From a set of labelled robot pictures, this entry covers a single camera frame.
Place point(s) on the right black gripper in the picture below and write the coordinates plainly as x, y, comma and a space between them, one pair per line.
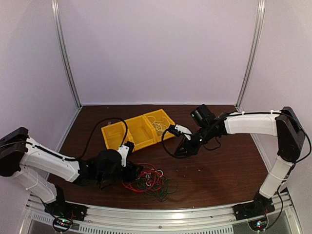
191, 149

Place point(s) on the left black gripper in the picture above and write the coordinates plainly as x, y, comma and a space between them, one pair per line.
131, 175

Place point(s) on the yellow three-compartment bin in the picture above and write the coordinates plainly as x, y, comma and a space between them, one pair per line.
144, 130

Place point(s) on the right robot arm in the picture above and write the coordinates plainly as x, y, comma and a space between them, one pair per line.
281, 124

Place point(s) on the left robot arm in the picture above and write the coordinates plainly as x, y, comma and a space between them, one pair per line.
20, 155

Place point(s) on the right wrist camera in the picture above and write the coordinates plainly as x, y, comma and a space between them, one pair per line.
179, 130

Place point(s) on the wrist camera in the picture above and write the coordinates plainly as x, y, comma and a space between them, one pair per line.
125, 150
179, 130

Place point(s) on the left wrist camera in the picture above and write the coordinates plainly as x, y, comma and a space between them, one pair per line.
125, 150

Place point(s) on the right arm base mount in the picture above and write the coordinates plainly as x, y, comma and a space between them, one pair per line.
255, 213

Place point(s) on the front aluminium rail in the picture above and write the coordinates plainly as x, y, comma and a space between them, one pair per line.
209, 220

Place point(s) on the right aluminium frame post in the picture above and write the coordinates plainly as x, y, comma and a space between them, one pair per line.
259, 20

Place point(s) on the aluminium frame post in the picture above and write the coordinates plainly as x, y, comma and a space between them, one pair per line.
259, 20
63, 53

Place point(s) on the left aluminium frame post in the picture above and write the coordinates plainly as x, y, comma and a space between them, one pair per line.
63, 53

